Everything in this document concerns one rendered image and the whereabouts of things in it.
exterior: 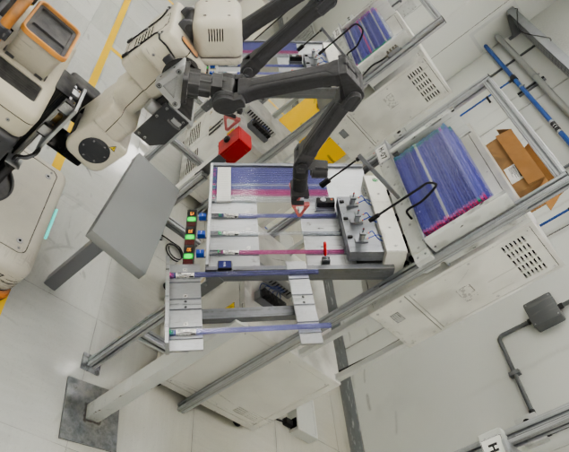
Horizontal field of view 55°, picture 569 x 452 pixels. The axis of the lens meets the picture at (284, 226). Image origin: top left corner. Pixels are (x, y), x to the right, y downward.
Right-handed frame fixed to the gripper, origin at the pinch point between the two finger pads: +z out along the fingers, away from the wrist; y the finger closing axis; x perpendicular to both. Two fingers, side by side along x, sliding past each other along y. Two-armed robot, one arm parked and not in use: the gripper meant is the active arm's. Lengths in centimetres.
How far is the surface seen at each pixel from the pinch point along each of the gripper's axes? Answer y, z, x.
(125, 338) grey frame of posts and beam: -26, 45, 69
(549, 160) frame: -10, -28, -86
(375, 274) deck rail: -20.7, 17.1, -28.7
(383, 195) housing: 15.3, 7.3, -37.2
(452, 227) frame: -22, -7, -52
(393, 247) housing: -16.8, 7.0, -34.8
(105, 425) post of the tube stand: -48, 71, 77
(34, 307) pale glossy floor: -12, 41, 107
